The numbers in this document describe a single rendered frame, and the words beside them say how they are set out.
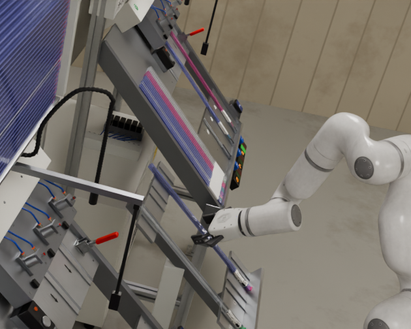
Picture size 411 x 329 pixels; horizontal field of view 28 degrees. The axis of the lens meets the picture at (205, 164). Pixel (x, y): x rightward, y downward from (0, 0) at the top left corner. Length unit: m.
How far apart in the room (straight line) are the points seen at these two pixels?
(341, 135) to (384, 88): 3.47
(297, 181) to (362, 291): 1.89
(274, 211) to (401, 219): 0.42
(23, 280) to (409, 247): 0.89
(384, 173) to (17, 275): 0.83
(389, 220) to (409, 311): 0.22
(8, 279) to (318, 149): 0.84
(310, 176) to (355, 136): 0.21
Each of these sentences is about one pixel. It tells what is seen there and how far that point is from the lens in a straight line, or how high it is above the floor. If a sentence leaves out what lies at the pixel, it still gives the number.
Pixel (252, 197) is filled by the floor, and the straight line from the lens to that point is 4.35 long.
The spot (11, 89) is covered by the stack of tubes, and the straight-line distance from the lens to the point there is 1.46.
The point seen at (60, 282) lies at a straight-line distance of 1.91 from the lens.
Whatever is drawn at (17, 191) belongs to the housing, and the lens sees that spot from 1.78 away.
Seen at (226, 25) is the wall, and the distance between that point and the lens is 5.15.
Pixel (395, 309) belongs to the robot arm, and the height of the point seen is 1.12.
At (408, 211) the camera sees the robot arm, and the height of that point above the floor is 1.32.
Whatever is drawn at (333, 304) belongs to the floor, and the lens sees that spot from 3.82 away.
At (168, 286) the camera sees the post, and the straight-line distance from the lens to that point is 2.41.
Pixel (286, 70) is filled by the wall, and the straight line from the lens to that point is 5.30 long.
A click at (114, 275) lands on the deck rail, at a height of 0.95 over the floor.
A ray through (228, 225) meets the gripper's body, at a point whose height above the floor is 0.98.
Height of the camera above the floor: 2.25
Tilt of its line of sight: 30 degrees down
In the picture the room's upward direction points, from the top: 15 degrees clockwise
